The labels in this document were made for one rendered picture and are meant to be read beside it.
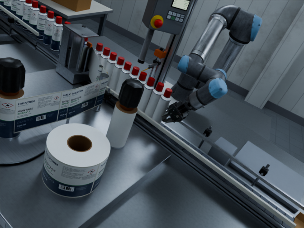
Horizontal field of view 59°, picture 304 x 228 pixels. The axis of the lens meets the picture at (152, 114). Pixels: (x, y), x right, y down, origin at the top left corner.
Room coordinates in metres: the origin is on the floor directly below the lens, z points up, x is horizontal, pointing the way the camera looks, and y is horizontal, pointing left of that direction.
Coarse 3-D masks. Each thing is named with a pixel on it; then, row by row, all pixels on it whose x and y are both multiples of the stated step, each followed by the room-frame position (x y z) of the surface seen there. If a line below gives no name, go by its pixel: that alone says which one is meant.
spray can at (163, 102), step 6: (168, 90) 1.11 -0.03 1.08; (162, 96) 1.11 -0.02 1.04; (168, 96) 1.11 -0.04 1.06; (162, 102) 1.10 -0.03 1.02; (168, 102) 1.10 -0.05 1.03; (156, 108) 1.11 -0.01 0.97; (162, 108) 1.10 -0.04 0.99; (156, 114) 1.10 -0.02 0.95; (162, 114) 1.10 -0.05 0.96; (156, 120) 1.10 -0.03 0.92
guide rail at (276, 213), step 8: (152, 120) 1.09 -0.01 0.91; (160, 128) 1.06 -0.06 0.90; (168, 136) 1.04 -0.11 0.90; (184, 144) 1.00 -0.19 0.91; (192, 152) 0.98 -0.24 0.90; (208, 160) 0.96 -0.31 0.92; (216, 168) 0.93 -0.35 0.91; (224, 176) 0.91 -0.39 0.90; (240, 184) 0.88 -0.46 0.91; (248, 192) 0.86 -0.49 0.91; (256, 200) 0.84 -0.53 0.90; (272, 208) 0.82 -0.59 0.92; (280, 216) 0.80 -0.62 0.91; (288, 224) 0.78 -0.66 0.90
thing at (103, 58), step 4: (104, 48) 1.29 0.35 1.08; (108, 48) 1.30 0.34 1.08; (104, 52) 1.28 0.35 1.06; (108, 52) 1.29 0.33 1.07; (100, 56) 1.28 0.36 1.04; (104, 56) 1.28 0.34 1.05; (108, 56) 1.30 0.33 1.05; (100, 60) 1.28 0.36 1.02; (104, 60) 1.28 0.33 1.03; (104, 64) 1.28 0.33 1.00; (104, 68) 1.28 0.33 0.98
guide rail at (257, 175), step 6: (186, 126) 1.09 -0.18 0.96; (198, 132) 1.07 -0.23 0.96; (204, 138) 1.04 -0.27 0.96; (210, 144) 1.03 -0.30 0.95; (216, 144) 1.03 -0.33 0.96; (222, 150) 1.00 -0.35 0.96; (228, 156) 0.99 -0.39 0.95; (240, 162) 0.97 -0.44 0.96; (246, 168) 0.95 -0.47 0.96; (252, 174) 0.94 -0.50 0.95; (258, 174) 0.93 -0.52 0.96; (264, 180) 0.91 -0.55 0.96; (270, 186) 0.90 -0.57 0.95; (276, 186) 0.90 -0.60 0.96; (282, 192) 0.88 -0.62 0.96; (288, 198) 0.87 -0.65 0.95; (300, 204) 0.85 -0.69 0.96
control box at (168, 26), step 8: (152, 0) 1.23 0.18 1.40; (160, 0) 1.21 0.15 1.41; (168, 0) 1.23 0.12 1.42; (192, 0) 1.28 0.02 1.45; (152, 8) 1.21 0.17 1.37; (160, 8) 1.21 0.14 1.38; (168, 8) 1.23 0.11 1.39; (144, 16) 1.26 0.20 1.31; (152, 16) 1.20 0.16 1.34; (160, 16) 1.22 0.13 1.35; (152, 24) 1.21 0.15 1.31; (168, 24) 1.24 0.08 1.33; (176, 24) 1.26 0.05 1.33; (168, 32) 1.25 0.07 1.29; (176, 32) 1.27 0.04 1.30
